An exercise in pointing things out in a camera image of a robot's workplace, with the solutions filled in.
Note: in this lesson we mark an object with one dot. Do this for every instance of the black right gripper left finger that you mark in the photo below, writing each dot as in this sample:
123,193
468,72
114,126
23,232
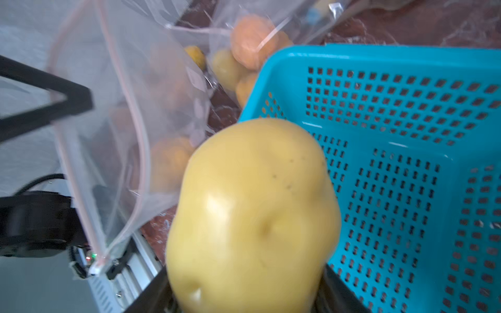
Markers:
158,297

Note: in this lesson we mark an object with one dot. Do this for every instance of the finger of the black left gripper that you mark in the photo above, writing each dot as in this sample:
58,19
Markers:
77,99

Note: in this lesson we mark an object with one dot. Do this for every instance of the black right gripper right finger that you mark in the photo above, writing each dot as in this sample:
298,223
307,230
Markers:
334,296

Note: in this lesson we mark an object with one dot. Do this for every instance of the clear zipper bag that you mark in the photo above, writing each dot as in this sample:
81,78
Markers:
145,88
303,21

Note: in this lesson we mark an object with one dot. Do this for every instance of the orange potato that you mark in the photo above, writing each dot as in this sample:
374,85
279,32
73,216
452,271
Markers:
169,158
283,41

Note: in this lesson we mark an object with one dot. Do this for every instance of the green-yellow potato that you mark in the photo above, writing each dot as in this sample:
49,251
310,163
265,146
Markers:
227,70
256,223

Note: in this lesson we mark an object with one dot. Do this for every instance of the yellow wrinkled potato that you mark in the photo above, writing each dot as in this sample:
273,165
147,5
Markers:
198,57

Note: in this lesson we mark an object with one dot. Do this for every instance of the teal plastic basket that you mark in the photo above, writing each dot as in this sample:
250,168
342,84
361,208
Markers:
411,137

